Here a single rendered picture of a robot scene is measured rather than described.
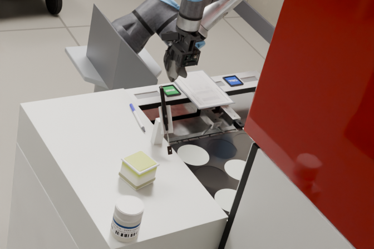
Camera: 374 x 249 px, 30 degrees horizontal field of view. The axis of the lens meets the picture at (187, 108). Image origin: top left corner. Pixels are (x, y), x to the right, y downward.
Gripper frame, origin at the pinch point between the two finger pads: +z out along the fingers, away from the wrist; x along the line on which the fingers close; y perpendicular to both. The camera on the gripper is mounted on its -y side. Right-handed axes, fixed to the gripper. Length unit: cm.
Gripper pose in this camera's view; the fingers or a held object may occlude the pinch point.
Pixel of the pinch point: (171, 76)
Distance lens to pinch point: 229.4
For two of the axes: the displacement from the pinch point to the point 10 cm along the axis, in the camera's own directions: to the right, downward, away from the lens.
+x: 8.4, -1.4, 5.3
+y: 5.1, 5.7, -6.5
